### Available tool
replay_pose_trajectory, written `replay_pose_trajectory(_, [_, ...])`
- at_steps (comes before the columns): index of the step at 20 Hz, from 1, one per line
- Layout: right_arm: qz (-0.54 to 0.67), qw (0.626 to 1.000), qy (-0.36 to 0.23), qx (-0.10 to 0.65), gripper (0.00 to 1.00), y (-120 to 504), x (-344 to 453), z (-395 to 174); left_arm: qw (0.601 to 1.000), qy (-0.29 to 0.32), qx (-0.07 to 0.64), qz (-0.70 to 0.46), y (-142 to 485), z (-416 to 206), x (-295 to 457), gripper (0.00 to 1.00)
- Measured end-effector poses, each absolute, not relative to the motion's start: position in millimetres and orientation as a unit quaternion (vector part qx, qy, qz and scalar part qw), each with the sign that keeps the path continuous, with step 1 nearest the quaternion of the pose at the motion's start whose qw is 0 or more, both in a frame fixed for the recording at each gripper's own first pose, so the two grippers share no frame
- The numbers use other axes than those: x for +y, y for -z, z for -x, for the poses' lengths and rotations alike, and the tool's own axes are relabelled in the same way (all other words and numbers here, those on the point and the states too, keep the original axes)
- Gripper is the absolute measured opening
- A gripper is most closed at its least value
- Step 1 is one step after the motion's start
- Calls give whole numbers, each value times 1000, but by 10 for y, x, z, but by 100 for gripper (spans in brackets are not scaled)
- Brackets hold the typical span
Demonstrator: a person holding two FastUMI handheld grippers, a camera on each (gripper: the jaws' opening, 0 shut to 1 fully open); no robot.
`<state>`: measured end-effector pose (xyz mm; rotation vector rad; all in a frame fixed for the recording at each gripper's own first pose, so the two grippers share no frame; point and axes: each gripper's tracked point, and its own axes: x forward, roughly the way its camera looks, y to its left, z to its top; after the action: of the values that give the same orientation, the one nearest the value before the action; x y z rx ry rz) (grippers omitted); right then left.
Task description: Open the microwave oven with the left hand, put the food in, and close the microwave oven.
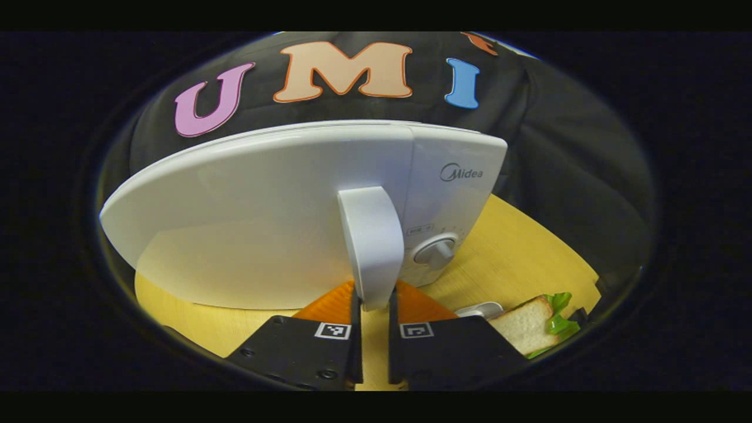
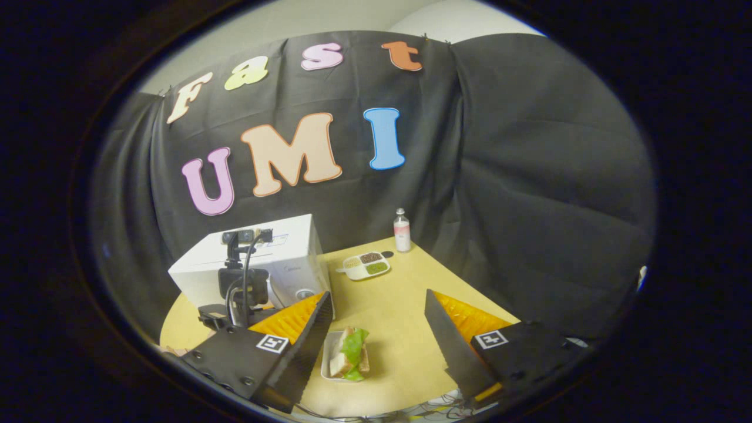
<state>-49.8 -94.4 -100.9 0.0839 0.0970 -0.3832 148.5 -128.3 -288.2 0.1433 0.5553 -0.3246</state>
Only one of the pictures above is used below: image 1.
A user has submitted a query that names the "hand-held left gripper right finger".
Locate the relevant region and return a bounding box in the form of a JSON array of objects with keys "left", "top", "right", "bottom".
[{"left": 388, "top": 280, "right": 529, "bottom": 391}]

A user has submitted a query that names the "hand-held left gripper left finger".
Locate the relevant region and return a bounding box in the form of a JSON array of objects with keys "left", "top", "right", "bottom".
[{"left": 226, "top": 280, "right": 364, "bottom": 391}]

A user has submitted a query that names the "sandwich with green lettuce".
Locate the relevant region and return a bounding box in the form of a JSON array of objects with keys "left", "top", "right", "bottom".
[{"left": 488, "top": 292, "right": 582, "bottom": 360}]

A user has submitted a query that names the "white microwave oven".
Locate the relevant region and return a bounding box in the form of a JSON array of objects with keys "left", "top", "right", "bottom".
[{"left": 99, "top": 120, "right": 508, "bottom": 312}]

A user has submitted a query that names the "white rectangular plate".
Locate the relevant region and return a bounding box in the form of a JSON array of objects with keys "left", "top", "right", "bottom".
[{"left": 455, "top": 301, "right": 505, "bottom": 321}]

